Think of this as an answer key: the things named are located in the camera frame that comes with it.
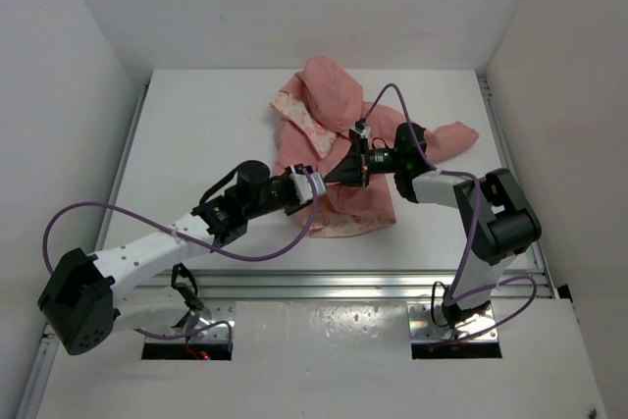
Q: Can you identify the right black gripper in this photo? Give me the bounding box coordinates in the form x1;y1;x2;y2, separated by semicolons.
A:
324;136;405;188

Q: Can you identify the pink hooded zip jacket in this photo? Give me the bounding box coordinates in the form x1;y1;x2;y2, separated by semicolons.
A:
270;54;481;238

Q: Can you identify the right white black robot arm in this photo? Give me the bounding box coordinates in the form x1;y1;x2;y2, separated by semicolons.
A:
324;122;542;329

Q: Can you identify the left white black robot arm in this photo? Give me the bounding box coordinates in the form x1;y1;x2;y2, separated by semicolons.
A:
37;160;326;355

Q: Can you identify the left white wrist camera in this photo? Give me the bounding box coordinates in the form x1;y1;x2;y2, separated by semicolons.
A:
288;165;327;204

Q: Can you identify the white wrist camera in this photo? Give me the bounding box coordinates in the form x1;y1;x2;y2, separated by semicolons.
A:
288;165;327;204
351;120;371;139

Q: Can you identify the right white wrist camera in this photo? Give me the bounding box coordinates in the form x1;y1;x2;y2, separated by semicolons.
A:
351;120;371;139

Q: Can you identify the aluminium front rail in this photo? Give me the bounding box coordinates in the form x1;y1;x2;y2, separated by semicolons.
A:
146;269;549;301

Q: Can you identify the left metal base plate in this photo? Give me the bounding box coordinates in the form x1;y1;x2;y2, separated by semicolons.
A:
136;300;236;343

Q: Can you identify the metal base plate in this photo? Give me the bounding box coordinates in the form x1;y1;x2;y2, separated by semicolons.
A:
136;300;236;343
406;300;498;345

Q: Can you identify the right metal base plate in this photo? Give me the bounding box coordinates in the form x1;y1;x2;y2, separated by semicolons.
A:
406;300;498;345

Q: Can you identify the right aluminium side rail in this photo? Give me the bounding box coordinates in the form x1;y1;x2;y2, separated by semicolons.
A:
478;77;558;298

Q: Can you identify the aluminium side rail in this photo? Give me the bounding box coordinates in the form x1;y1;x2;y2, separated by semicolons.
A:
15;82;150;419
478;77;558;298

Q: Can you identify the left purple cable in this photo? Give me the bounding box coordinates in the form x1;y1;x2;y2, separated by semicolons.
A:
41;167;320;340

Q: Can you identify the left aluminium side rail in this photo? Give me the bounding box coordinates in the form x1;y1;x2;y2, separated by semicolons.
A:
15;82;150;419

